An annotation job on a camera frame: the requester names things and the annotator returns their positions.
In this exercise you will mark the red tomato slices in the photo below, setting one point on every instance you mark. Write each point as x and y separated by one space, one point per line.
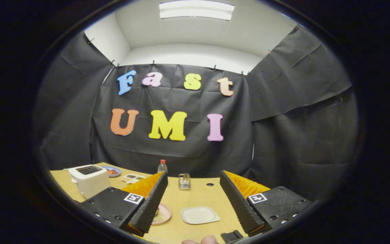
112 172

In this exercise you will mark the white toaster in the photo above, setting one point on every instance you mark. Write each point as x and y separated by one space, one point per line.
91 184

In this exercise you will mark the white divided condiment tray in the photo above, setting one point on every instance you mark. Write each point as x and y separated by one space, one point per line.
132 178

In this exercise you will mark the clear plastic bottle red cap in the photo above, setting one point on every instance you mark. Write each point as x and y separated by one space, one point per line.
162 167

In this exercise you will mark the black backdrop cloth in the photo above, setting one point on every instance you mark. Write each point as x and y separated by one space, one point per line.
181 156

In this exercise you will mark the white square plate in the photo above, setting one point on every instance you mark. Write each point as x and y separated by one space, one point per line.
200 215

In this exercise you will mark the blue plate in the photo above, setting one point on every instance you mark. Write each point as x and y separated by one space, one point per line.
117 175

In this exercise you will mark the pink round plate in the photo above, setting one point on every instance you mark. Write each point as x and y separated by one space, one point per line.
168 212

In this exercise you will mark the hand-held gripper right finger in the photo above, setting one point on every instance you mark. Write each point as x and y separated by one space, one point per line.
239 206

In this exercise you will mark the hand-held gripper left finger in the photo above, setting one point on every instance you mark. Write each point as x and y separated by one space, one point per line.
151 203

